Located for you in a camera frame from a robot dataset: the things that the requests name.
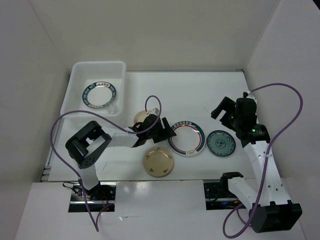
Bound clear glass cup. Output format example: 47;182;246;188
106;104;119;115

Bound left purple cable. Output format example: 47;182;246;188
49;94;163;232

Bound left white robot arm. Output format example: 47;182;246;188
65;113;177;200

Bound white plate red green rim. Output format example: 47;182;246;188
167;120;206;157

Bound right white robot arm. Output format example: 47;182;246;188
211;97;303;233

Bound teal patterned small plate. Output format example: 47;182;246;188
206;130;236;158

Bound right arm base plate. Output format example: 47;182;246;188
203;180;241;211

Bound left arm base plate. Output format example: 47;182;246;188
62;182;117;213

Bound beige plate with red marks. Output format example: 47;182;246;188
142;146;175;178

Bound beige plate with black patch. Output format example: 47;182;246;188
133;109;157;124

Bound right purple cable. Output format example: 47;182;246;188
222;81;305;238

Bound white plastic bin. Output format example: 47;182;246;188
60;60;126;122

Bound white plate dark green rim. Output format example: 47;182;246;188
81;81;117;109

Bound purple cable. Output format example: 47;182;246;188
222;81;305;238
49;94;163;232

